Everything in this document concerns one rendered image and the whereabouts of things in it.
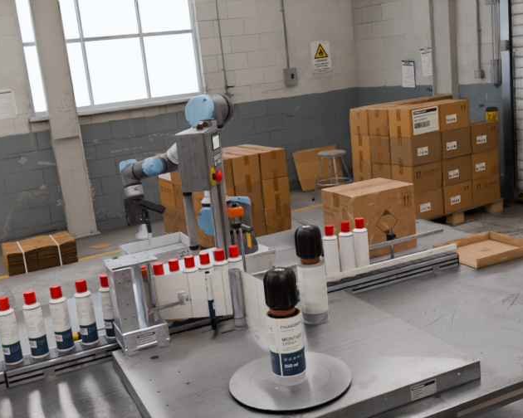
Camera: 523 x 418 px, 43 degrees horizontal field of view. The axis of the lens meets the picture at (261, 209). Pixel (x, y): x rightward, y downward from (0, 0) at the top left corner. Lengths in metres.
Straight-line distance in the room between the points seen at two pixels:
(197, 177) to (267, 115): 6.34
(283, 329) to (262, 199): 4.35
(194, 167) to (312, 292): 0.55
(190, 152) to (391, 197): 0.95
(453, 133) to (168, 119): 3.33
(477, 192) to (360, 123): 1.27
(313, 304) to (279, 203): 4.02
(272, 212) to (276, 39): 3.12
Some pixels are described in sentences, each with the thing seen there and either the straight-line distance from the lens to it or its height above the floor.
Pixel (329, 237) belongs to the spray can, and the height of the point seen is 1.05.
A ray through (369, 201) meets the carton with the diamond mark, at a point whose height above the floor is 1.08.
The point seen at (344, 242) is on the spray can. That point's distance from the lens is 2.40.
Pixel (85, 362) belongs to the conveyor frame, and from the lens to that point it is 2.15.
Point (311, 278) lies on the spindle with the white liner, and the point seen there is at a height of 1.03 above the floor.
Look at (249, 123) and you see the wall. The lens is 8.35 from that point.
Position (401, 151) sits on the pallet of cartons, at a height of 0.78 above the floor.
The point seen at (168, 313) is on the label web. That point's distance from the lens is 2.13.
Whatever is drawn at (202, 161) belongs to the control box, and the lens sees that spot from 2.15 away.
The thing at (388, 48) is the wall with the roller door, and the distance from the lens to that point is 8.65.
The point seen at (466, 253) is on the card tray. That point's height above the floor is 0.83.
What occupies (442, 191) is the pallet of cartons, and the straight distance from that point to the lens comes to 6.29.
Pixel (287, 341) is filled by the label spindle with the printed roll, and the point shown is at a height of 1.01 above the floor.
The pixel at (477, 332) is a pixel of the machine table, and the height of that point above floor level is 0.83.
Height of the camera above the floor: 1.67
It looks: 12 degrees down
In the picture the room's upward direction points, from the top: 6 degrees counter-clockwise
